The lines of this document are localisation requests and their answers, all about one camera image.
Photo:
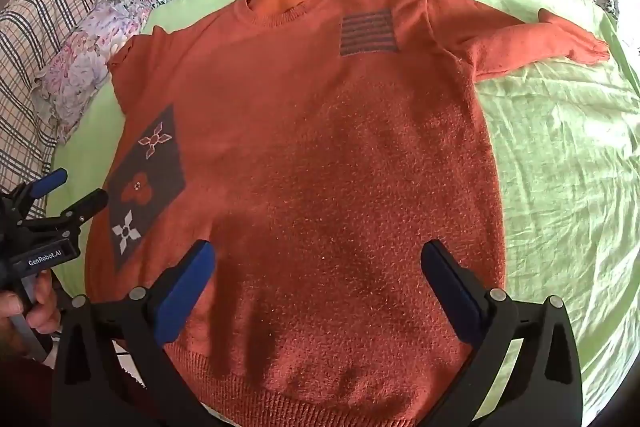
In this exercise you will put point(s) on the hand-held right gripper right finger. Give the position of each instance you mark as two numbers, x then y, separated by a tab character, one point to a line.
450	287

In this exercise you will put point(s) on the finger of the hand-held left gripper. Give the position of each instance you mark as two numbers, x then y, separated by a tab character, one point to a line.
87	204
50	181

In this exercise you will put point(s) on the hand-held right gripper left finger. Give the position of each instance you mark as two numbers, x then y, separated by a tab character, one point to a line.
185	289

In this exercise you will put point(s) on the orange knit sweater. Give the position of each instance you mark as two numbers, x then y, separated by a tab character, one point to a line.
320	157

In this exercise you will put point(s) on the person's left hand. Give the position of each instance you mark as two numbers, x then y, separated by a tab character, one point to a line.
47	307

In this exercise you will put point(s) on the purple floral pillow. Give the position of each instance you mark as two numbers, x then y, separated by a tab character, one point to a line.
80	67

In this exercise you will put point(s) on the person's dark red clothing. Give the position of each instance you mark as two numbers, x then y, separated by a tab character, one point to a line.
25	397

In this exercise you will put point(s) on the beige plaid blanket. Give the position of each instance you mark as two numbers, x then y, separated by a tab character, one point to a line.
45	32

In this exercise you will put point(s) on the light green bed sheet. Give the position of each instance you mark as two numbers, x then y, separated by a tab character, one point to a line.
550	157

